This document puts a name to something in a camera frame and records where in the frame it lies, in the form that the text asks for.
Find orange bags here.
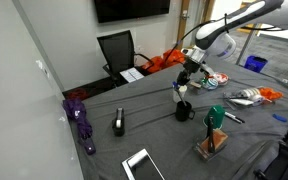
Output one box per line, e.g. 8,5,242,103
143,48,186,75

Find blue marker pen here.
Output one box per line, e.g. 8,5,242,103
272,113,288,123

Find purple folded umbrella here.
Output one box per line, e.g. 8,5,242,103
62,98,97,156

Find blue bin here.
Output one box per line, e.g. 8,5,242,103
243,55,269,74

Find long wooden block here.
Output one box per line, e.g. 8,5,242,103
189,81,203,90

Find clear plastic tray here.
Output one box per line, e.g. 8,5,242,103
188,72,230,92
223,87,285,111

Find black clip stand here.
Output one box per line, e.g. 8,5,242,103
206,115,217,154

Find white printed paper sheet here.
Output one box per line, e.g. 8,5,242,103
119,67,145,84

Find red and white round tub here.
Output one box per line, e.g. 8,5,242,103
213,72,230,86

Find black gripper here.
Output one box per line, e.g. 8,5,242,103
176,59,202,87

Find red coiled cable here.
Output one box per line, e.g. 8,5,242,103
67,88,89,101

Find black wall television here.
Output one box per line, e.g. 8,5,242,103
93,0,171,24

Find clear box with brown block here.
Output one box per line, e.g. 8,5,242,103
193,128,229,162

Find black mug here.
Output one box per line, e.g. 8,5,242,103
174,100,196,122

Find silver framed tablet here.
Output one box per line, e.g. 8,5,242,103
121,148,166,180

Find orange crumpled pieces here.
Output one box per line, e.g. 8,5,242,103
258,87,284,102

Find marker with blue cap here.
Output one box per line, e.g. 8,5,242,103
172,81,188,108

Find blue and white round tub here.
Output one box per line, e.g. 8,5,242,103
202,77,219,91

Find black tape dispenser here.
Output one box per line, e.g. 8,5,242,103
111,107,126,137

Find green plastic cup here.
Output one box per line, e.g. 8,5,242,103
202,105,226,130

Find black mesh office chair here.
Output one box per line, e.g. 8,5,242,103
96,29,155,88

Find grey tablecloth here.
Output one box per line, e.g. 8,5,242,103
68,58,288,180

